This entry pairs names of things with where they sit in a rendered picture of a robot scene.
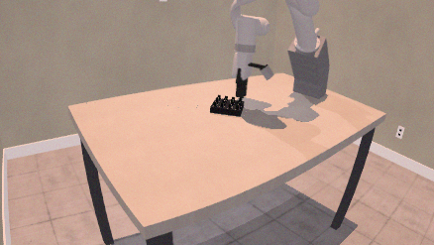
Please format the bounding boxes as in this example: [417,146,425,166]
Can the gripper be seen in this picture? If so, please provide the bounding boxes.
[232,51,254,98]

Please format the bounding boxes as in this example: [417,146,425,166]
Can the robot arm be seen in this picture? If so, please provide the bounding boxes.
[230,0,320,80]

